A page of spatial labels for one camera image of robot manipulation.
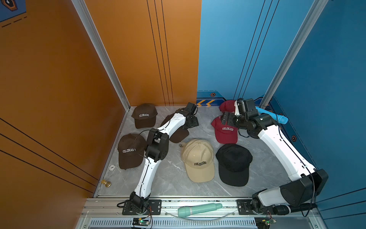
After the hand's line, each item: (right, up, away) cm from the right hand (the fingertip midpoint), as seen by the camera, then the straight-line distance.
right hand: (227, 119), depth 79 cm
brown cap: (-55, +3, +28) cm, 61 cm away
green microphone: (-22, -45, -9) cm, 51 cm away
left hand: (-17, -2, +24) cm, 29 cm away
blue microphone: (+32, 0, +2) cm, 32 cm away
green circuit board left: (-47, -51, -8) cm, 70 cm away
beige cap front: (-16, -21, +3) cm, 27 cm away
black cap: (+5, -24, +3) cm, 25 cm away
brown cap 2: (-27, -12, +18) cm, 35 cm away
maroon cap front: (+4, -10, +21) cm, 24 cm away
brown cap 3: (-57, -18, +9) cm, 61 cm away
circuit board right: (+16, -51, -9) cm, 54 cm away
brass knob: (-68, -37, +2) cm, 77 cm away
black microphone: (+25, -44, -9) cm, 52 cm away
